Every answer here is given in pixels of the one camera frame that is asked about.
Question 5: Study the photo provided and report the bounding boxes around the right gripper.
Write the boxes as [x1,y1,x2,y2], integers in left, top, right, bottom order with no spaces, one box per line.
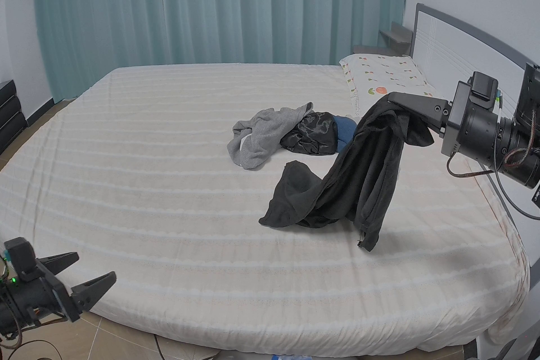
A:
[387,81,505,173]

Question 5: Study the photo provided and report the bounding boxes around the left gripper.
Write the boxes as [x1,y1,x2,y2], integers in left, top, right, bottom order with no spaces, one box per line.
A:
[15,252,117,325]

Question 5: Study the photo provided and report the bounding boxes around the black T-shirt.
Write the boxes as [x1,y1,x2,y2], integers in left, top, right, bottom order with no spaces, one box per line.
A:
[258,94,435,253]

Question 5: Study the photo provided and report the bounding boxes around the bed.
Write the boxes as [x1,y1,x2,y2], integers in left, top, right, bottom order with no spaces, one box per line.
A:
[0,3,540,357]

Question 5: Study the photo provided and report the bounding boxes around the white printed pillow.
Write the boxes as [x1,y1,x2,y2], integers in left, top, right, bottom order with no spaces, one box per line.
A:
[339,54,439,118]

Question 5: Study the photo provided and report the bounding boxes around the dark blue garment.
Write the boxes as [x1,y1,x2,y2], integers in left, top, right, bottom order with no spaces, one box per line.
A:
[333,116,358,152]

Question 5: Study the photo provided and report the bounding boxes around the grey bedside table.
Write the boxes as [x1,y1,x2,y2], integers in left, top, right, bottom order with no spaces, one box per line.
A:
[352,22,413,56]

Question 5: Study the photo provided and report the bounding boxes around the black shiny garment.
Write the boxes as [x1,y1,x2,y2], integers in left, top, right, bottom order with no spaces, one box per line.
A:
[280,111,338,156]

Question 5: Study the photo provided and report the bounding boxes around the grey garment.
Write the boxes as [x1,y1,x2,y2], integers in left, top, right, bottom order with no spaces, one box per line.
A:
[227,102,314,170]

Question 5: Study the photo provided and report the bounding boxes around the black chest of drawers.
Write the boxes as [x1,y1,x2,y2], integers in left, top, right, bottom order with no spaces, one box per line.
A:
[0,80,29,156]

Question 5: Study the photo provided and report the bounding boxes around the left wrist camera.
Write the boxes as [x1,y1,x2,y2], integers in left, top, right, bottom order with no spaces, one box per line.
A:
[3,237,39,283]

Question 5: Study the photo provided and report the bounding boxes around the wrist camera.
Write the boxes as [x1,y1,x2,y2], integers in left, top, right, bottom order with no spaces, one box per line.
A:
[3,237,39,283]
[469,71,502,111]

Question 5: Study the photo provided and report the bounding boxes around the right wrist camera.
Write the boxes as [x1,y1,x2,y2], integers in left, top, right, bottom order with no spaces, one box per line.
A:
[469,71,502,111]

